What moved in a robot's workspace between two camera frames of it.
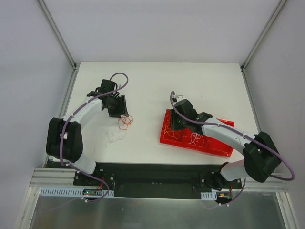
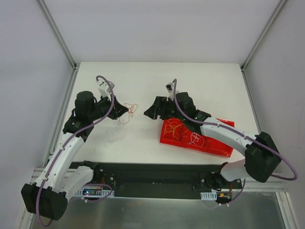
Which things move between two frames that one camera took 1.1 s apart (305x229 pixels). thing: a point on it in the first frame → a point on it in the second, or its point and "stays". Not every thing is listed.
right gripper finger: (173, 125) → (152, 111)
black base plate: (157, 181) stays
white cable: (193, 136) stays
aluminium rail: (64, 177) stays
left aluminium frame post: (57, 33) stays
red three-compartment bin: (189, 139) stays
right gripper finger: (171, 115) → (159, 101)
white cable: (115, 135) stays
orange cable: (124, 122) → (130, 111)
